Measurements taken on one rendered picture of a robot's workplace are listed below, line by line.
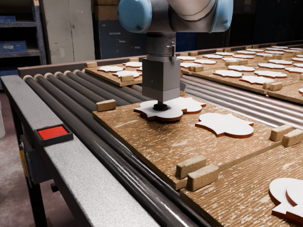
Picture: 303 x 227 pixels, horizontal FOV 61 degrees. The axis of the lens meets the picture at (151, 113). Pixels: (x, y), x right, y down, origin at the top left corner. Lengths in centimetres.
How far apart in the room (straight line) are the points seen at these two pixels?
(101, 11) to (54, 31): 96
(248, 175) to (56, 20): 462
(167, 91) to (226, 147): 21
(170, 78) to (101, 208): 37
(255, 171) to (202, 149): 12
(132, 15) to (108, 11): 476
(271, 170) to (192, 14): 31
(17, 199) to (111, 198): 168
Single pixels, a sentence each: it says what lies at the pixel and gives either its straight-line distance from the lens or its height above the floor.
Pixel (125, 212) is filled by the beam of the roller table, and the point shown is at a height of 92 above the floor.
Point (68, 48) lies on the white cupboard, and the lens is 497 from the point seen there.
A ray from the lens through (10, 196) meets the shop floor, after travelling 216.
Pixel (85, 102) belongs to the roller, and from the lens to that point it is 93.
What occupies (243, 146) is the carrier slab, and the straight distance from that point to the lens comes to 60.
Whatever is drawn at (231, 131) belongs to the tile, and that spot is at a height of 95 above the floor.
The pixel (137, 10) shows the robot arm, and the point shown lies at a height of 121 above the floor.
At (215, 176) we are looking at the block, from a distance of 46.
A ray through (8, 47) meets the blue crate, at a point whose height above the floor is 72.
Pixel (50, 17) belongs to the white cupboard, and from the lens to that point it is 491.
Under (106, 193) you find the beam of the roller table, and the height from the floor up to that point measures 92.
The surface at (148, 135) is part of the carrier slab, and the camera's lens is 61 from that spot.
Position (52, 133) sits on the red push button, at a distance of 68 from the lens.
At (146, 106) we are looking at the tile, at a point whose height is 96.
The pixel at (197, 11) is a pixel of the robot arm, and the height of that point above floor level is 121.
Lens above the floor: 120
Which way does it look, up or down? 21 degrees down
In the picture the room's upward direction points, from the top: straight up
